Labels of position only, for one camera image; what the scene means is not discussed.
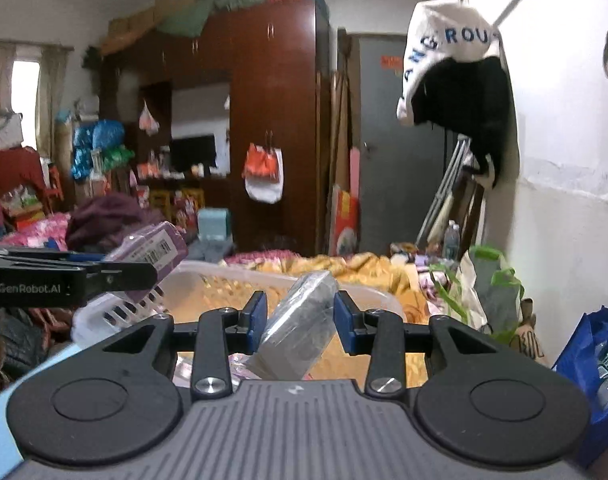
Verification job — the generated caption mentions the purple barcode tissue pack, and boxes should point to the purple barcode tissue pack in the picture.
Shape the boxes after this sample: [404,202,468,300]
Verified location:
[105,221,189,282]

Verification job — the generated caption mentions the grey tissue pack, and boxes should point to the grey tissue pack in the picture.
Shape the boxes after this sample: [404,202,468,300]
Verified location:
[245,271,339,380]

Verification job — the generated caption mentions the dark clothes pile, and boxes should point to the dark clothes pile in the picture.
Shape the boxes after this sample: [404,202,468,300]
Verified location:
[65,193,165,254]

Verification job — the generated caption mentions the pink floral bedsheet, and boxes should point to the pink floral bedsheet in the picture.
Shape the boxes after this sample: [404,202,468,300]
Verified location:
[0,212,70,252]

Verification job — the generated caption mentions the clear plastic laundry basket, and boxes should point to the clear plastic laundry basket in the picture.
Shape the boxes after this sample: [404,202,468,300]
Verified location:
[70,258,408,351]

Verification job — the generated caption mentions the green white shopping bag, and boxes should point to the green white shopping bag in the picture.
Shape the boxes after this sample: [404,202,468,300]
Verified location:
[429,245,524,344]

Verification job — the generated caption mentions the black television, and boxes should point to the black television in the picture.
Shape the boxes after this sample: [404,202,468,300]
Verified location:
[169,134,217,172]

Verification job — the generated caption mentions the red white hanging bag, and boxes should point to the red white hanging bag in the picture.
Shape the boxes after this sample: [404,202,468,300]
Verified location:
[242,143,284,205]

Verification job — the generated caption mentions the grey door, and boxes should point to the grey door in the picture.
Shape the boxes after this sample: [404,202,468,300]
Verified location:
[354,35,455,255]

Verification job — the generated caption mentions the dark red wooden wardrobe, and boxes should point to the dark red wooden wardrobe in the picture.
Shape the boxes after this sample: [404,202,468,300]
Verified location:
[100,0,330,256]

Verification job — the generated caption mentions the blue shopping bag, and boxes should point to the blue shopping bag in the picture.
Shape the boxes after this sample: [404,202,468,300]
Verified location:
[554,307,608,467]

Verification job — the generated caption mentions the metal crutches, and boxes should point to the metal crutches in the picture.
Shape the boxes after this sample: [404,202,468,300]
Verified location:
[415,134,471,248]

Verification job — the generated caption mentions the beige window curtain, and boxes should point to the beige window curtain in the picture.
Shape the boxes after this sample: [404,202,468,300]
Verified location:
[36,46,68,158]

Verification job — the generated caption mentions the black garment hanging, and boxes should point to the black garment hanging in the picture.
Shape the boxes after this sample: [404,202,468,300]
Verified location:
[411,56,511,188]

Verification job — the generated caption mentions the white jacket blue letters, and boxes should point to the white jacket blue letters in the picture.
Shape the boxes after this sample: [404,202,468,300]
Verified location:
[395,0,504,128]

